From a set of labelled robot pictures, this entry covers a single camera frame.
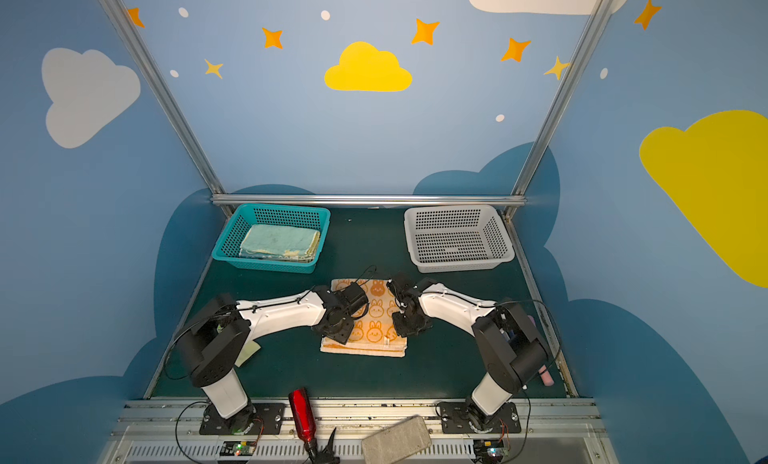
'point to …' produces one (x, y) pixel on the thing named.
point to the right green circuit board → (488, 451)
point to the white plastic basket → (458, 238)
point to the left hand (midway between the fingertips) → (341, 332)
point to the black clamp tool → (326, 456)
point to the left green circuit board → (237, 448)
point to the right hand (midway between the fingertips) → (408, 327)
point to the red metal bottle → (302, 414)
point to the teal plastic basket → (245, 215)
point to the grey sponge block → (396, 442)
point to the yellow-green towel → (280, 242)
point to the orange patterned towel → (375, 332)
